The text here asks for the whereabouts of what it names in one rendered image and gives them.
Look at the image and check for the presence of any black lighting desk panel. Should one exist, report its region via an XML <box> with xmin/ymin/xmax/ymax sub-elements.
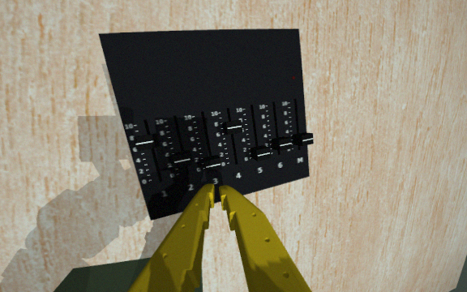
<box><xmin>98</xmin><ymin>28</ymin><xmax>314</xmax><ymax>221</ymax></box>

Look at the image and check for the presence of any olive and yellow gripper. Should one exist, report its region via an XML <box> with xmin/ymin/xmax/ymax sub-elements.
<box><xmin>127</xmin><ymin>183</ymin><xmax>312</xmax><ymax>292</ymax></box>

